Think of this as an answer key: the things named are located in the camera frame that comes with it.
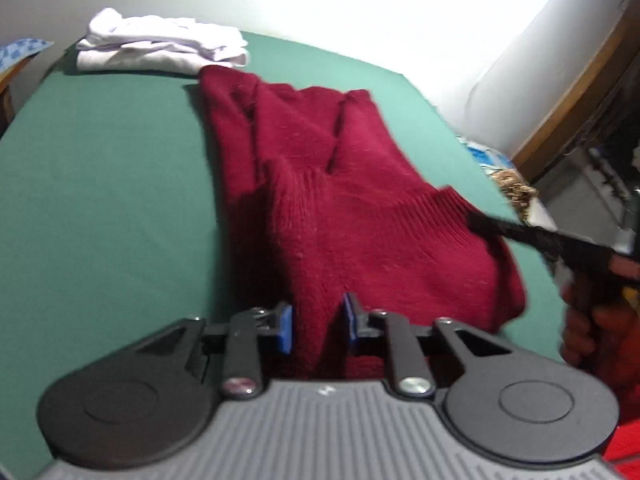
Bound person's red clothing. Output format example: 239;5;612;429
602;395;640;466

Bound wooden door frame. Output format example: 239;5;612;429
512;10;640;183

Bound green table cloth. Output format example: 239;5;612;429
0;30;571;476

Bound blue flower patterned cloth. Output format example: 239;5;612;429
0;37;53;73

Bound dark red sweater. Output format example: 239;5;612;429
197;65;528;381

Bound white folded shirt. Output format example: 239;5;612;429
75;7;250;77

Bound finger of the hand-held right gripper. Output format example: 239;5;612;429
465;210;566;261

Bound person's right hand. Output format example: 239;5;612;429
557;280;640;391

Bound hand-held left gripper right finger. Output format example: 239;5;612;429
341;292;506;396

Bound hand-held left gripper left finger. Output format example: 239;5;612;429
135;302;295;401

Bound brown patterned cloth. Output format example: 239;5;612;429
492;170;538;221

